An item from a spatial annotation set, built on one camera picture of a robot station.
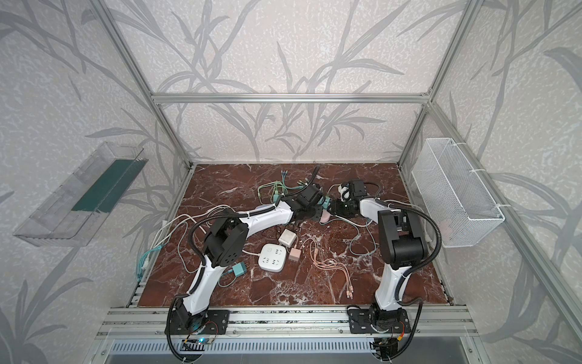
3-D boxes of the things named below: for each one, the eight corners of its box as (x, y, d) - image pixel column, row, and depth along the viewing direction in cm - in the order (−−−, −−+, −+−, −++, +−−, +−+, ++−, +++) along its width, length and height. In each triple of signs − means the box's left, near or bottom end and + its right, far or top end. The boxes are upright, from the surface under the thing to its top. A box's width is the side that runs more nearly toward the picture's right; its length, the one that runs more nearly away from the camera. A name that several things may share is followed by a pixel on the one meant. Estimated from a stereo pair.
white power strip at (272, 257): (257, 272, 86) (256, 269, 84) (261, 247, 93) (260, 243, 90) (285, 272, 86) (284, 269, 84) (287, 247, 93) (286, 243, 90)
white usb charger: (278, 241, 93) (277, 239, 91) (285, 231, 96) (284, 228, 94) (290, 248, 91) (289, 245, 90) (296, 236, 95) (296, 234, 93)
